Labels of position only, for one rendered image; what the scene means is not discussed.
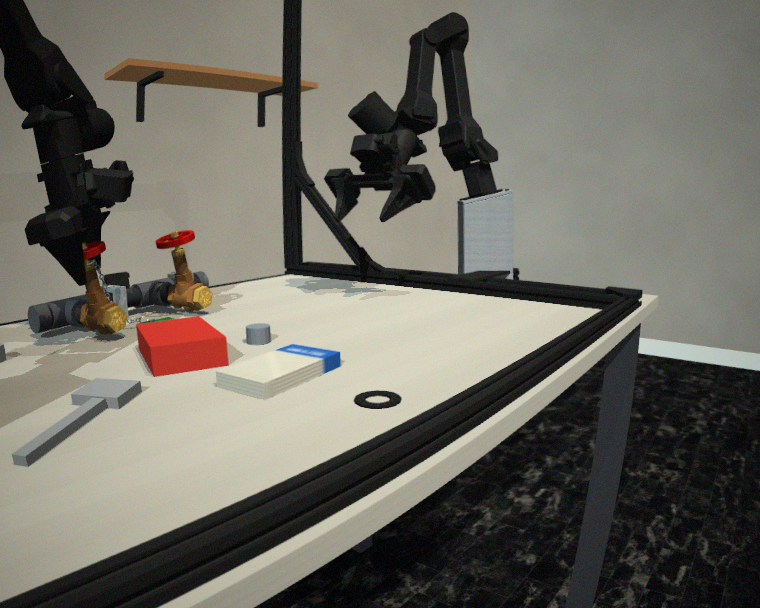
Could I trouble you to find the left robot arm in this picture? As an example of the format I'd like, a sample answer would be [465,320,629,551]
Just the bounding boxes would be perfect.
[348,12,503,199]

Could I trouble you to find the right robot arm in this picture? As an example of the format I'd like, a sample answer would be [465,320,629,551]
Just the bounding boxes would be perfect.
[0,0,134,205]

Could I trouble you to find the black rubber washer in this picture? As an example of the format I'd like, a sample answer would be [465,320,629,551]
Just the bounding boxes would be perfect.
[354,391,401,409]

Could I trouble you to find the red block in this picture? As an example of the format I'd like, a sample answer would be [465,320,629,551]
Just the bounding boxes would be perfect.
[136,316,229,377]

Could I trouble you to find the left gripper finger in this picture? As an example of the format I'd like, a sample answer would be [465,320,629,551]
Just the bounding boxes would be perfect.
[331,177,358,222]
[379,175,422,222]

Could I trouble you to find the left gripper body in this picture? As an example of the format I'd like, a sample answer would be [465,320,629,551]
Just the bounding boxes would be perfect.
[324,145,436,200]

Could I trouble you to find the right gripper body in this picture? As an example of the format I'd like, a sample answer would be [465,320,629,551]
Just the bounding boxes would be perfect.
[25,153,115,245]

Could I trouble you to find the grey cylinder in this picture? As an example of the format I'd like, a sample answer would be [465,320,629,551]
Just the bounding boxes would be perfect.
[246,323,271,345]

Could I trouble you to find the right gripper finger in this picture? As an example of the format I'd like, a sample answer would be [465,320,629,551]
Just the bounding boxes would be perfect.
[39,227,89,286]
[82,211,110,268]

